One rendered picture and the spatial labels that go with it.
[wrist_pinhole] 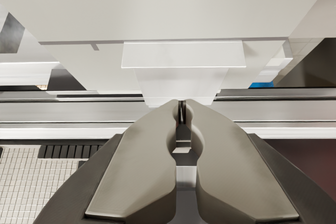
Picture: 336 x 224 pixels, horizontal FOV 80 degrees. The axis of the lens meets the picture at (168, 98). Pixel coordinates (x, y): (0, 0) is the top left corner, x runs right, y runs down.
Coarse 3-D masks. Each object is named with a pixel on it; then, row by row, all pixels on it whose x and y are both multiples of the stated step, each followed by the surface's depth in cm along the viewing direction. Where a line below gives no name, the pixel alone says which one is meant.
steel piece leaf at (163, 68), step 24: (144, 48) 14; (168, 48) 14; (192, 48) 14; (216, 48) 14; (240, 48) 14; (144, 72) 19; (168, 72) 19; (192, 72) 19; (216, 72) 18; (144, 96) 24; (168, 96) 24; (192, 96) 24
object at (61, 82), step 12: (60, 72) 24; (48, 84) 24; (60, 84) 24; (72, 84) 24; (60, 96) 25; (72, 96) 25; (84, 96) 25; (96, 96) 25; (108, 96) 25; (120, 96) 25; (132, 96) 25; (216, 96) 25
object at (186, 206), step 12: (180, 168) 21; (192, 168) 21; (180, 180) 20; (192, 180) 20; (180, 192) 19; (192, 192) 19; (180, 204) 19; (192, 204) 19; (180, 216) 19; (192, 216) 18
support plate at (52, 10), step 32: (0, 0) 11; (32, 0) 11; (64, 0) 11; (96, 0) 11; (128, 0) 11; (160, 0) 11; (192, 0) 11; (224, 0) 11; (256, 0) 11; (288, 0) 11; (32, 32) 14; (64, 32) 14; (96, 32) 14; (128, 32) 14; (160, 32) 14; (192, 32) 14; (224, 32) 14; (256, 32) 14; (288, 32) 14; (64, 64) 18; (96, 64) 18; (256, 64) 18
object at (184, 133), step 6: (150, 108) 27; (180, 126) 41; (186, 126) 41; (180, 132) 40; (186, 132) 40; (180, 138) 40; (186, 138) 40; (180, 144) 40; (186, 144) 40; (174, 150) 44; (180, 150) 44; (186, 150) 44
